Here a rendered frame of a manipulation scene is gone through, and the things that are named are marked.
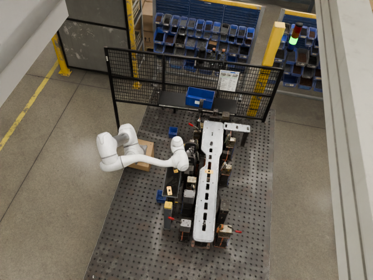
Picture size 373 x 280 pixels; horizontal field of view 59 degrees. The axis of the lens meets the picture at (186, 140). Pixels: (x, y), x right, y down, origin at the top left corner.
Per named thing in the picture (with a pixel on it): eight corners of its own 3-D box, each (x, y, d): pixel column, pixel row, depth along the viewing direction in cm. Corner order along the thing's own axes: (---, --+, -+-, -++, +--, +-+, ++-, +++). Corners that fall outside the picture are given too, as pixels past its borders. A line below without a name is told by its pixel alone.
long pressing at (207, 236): (216, 244, 284) (216, 243, 283) (190, 240, 285) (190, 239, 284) (223, 123, 369) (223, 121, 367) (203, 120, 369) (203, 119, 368)
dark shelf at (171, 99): (236, 115, 375) (236, 114, 372) (157, 105, 377) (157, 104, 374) (236, 101, 388) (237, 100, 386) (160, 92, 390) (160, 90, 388)
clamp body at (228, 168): (227, 188, 351) (233, 171, 324) (216, 186, 351) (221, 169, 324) (228, 180, 357) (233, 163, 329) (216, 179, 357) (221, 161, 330)
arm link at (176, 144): (169, 146, 286) (172, 158, 278) (169, 135, 273) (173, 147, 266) (180, 143, 288) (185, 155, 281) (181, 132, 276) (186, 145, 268)
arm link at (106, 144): (126, 145, 343) (119, 125, 341) (140, 141, 341) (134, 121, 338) (97, 161, 267) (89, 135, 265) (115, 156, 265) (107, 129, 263)
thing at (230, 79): (235, 92, 377) (240, 71, 352) (215, 90, 377) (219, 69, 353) (235, 91, 378) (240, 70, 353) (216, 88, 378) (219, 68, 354)
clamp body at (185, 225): (188, 244, 312) (191, 229, 284) (176, 242, 312) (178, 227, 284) (190, 234, 318) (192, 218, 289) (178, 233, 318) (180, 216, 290)
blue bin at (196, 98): (211, 109, 374) (212, 101, 363) (185, 104, 376) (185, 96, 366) (213, 99, 384) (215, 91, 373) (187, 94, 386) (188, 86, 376)
